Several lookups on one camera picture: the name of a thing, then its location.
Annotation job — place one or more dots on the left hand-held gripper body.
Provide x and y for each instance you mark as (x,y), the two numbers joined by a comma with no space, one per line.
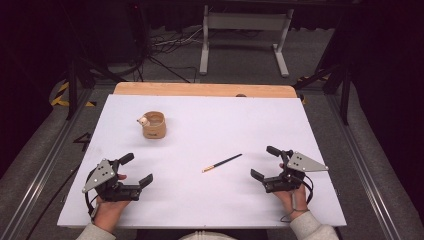
(100,175)

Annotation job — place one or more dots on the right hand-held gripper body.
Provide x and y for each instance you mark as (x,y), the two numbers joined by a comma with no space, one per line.
(305,164)

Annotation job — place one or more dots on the black pencil with tan end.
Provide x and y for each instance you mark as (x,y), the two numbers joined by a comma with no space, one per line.
(221,163)

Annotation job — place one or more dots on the wooden pen holder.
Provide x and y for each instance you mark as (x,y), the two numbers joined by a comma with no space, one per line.
(154,128)

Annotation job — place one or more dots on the person's left hand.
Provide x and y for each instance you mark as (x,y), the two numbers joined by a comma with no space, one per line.
(108,213)

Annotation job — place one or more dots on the person's right hand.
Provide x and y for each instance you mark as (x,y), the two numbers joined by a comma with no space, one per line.
(293,201)

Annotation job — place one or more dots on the person's grey clothed body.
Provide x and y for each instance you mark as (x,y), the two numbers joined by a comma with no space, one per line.
(206,236)

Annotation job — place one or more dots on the black metal stand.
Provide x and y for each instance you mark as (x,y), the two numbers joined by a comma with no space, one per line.
(345,93)

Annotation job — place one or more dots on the yellow black floor tape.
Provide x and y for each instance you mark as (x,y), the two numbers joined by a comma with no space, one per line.
(60,96)

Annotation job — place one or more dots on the black tripod stand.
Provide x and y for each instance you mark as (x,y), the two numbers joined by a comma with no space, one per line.
(72,86)

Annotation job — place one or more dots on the wooden table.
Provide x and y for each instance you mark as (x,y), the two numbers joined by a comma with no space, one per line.
(200,89)

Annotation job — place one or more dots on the white metal stand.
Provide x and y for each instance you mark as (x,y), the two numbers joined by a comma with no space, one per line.
(246,21)

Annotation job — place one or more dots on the aluminium floor rail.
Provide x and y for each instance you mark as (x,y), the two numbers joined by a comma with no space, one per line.
(40,173)
(363,166)

